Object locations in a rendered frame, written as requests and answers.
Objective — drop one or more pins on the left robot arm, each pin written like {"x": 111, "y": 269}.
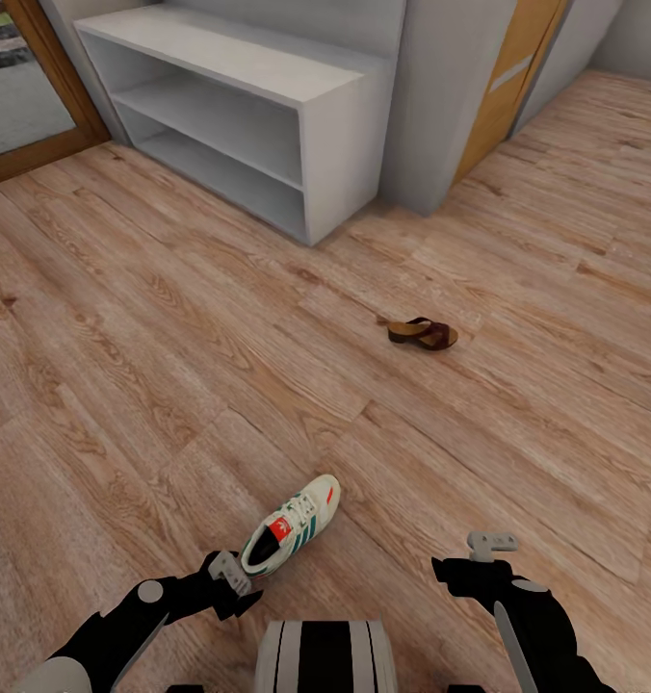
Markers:
{"x": 99, "y": 654}

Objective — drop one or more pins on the gym shoe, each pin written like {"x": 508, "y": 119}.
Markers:
{"x": 293, "y": 524}

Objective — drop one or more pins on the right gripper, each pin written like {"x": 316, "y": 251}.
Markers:
{"x": 465, "y": 577}

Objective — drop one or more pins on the sandal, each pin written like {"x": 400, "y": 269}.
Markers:
{"x": 429, "y": 335}

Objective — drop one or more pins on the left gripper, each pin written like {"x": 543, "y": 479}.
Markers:
{"x": 219, "y": 594}

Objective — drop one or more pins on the robot trunk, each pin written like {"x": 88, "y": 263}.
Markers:
{"x": 325, "y": 657}

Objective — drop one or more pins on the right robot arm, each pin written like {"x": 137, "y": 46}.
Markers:
{"x": 537, "y": 633}

